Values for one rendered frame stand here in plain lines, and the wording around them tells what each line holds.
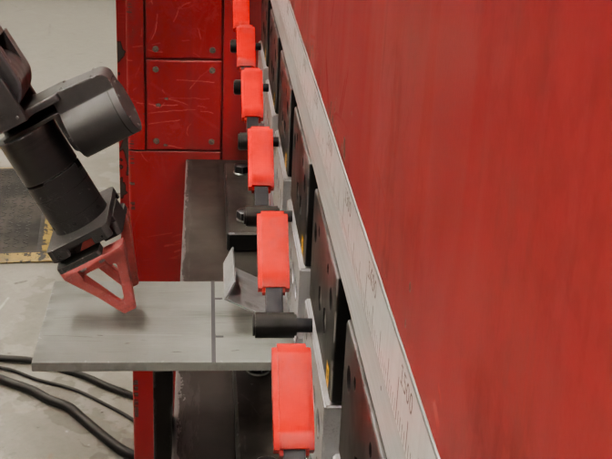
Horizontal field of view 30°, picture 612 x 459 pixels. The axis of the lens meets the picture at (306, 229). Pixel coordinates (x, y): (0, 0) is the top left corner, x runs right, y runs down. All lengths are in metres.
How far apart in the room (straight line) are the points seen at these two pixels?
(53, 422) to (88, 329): 1.75
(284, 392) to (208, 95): 1.38
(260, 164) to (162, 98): 1.00
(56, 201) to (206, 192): 0.77
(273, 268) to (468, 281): 0.46
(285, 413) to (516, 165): 0.35
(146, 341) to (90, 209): 0.14
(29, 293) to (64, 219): 2.43
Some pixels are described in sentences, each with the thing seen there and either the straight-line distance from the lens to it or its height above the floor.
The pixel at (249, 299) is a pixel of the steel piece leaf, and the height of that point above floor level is 1.03.
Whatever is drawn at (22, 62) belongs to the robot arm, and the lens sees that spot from 1.12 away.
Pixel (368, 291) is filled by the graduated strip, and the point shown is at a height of 1.30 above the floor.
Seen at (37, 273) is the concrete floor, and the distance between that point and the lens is 3.67.
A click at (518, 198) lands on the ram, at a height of 1.44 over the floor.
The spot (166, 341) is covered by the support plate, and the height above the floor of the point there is 1.00.
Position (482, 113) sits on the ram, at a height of 1.45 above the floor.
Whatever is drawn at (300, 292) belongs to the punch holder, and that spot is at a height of 1.15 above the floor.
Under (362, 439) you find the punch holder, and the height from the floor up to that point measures 1.23.
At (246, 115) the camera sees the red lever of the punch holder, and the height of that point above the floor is 1.20.
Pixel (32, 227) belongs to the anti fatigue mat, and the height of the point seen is 0.01.
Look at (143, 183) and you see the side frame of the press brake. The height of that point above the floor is 0.83.
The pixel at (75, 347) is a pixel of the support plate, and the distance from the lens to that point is 1.13.
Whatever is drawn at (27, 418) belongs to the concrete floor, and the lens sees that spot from 2.93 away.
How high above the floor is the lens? 1.54
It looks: 23 degrees down
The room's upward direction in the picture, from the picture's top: 3 degrees clockwise
